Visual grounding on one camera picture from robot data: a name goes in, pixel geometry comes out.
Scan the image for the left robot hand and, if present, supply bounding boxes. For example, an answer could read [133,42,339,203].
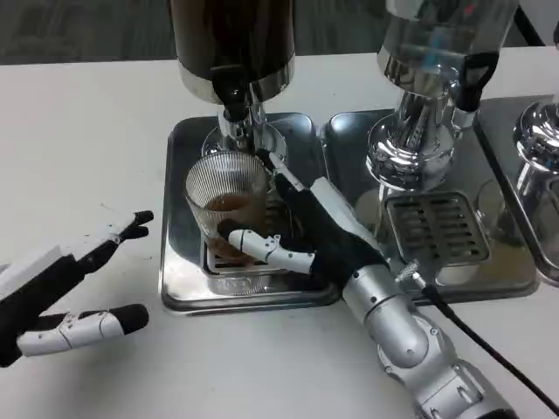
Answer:
[0,210,155,367]

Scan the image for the dark drink dispenser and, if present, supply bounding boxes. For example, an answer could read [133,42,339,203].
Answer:
[168,0,298,165]

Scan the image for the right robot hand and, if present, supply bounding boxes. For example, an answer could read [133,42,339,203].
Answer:
[217,148,390,292]

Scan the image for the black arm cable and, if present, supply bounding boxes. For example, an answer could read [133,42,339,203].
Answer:
[395,260,559,416]

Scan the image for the chrome drink dispenser base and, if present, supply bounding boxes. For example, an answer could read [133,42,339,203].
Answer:
[513,100,559,219]

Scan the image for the black dispenser tap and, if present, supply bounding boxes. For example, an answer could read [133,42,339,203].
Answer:
[210,65,252,122]
[452,52,500,139]

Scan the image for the clear drink dispenser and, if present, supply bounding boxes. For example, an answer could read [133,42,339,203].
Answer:
[365,0,520,194]

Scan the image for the clear ribbed glass cup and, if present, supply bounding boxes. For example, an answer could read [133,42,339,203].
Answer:
[185,152,270,267]

